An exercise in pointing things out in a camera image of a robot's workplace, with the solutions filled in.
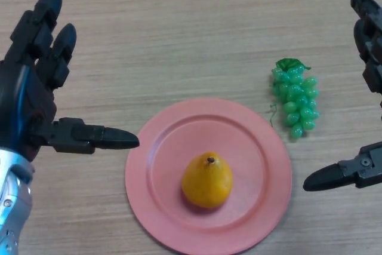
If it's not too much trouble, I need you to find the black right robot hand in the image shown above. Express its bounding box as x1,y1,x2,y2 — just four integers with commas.
303,0,382,192

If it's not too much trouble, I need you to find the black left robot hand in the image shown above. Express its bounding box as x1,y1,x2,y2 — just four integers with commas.
0,0,140,162

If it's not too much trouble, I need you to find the yellow pear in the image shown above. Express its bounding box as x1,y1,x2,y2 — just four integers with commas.
181,151,234,209

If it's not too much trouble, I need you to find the pink round plate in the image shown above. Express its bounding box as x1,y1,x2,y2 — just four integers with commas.
124,97,292,255

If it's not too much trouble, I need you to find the green grape bunch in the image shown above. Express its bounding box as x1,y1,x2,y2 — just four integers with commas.
269,58,321,140

